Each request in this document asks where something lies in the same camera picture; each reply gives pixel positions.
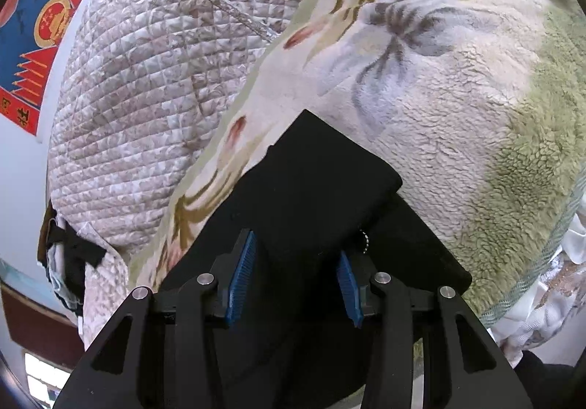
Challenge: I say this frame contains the black pants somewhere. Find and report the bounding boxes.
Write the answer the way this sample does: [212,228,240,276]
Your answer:
[161,112,472,408]

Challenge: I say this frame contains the dark clothes pile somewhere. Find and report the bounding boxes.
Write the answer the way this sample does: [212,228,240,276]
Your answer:
[37,202,106,317]

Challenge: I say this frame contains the quilted beige bedspread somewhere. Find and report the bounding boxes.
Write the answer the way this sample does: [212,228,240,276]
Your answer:
[48,0,302,344]

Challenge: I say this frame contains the floral fleece blanket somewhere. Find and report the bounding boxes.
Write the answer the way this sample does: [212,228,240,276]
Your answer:
[129,0,585,325]

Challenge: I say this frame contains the red blue wall poster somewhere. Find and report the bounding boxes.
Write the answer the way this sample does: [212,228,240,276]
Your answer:
[1,0,81,136]

